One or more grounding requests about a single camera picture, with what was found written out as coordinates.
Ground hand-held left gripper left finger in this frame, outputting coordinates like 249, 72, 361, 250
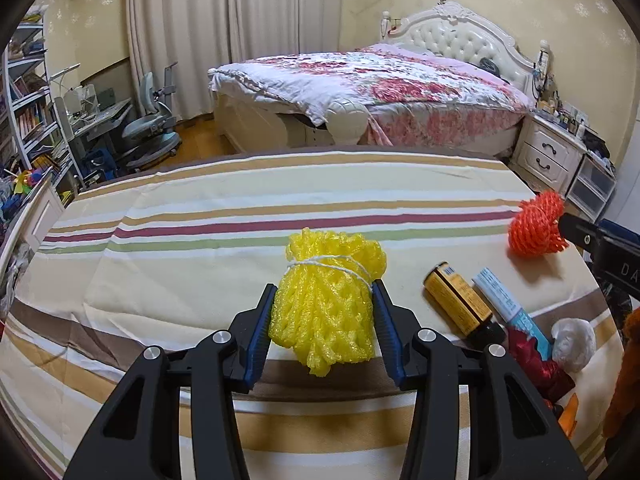
64, 284, 279, 480

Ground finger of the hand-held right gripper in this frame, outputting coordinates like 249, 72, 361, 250
559, 214, 609, 261

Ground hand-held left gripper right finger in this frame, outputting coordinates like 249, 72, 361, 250
372, 280, 588, 480

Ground orange foam fruit net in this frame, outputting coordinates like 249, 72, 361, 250
507, 191, 570, 259

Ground yellow foam fruit net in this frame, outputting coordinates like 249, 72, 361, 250
267, 228, 388, 378

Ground white tissue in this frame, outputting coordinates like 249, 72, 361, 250
551, 318, 597, 373

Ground red wrapper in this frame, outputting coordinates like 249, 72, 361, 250
505, 327, 576, 403

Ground clear plastic drawer unit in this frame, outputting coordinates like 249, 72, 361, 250
565, 152, 617, 223

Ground yellow black tube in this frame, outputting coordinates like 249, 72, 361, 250
423, 261, 507, 350

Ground striped tablecloth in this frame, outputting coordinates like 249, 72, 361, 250
0, 146, 626, 480

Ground white nightstand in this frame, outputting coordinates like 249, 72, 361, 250
510, 110, 588, 196

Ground white and blue tube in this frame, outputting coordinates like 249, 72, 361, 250
472, 268, 553, 361

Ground brown plush toy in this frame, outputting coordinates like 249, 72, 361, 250
602, 307, 640, 453

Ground clutter of bottles on nightstand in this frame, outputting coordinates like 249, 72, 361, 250
532, 75, 588, 136

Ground small orange object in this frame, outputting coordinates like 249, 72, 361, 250
557, 392, 581, 436

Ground grey desk chair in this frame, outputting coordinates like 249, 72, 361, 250
120, 62, 182, 168

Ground white bed with tufted headboard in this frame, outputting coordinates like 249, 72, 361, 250
207, 2, 538, 158

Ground pink floral quilt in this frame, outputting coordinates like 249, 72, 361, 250
207, 42, 535, 148

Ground grey study desk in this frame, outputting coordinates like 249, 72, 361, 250
52, 85, 133, 181

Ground pile of colourful toys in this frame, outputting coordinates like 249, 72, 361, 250
0, 170, 46, 221

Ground beige curtains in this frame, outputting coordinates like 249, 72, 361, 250
125, 0, 343, 121

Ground white bookshelf with books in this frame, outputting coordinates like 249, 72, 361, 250
0, 10, 76, 201

